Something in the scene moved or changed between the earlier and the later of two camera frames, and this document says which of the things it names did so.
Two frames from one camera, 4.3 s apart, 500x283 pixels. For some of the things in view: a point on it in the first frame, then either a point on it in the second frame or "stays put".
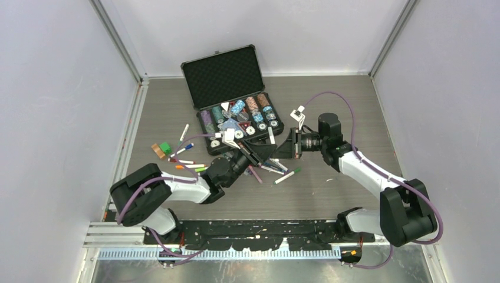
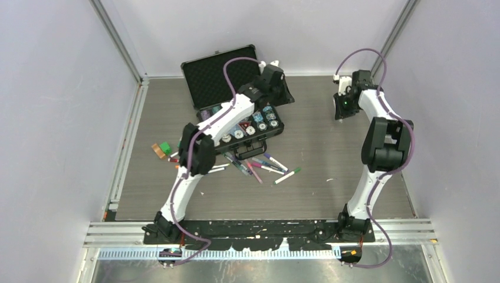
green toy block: (165, 148) stays put
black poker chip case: (227, 89) stays put
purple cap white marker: (281, 165) stays put
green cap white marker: (296, 170) stays put
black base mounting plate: (268, 235) stays put
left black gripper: (262, 151) to (286, 98)
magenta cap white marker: (273, 170) stays put
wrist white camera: (228, 138) to (262, 64)
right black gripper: (290, 150) to (341, 112)
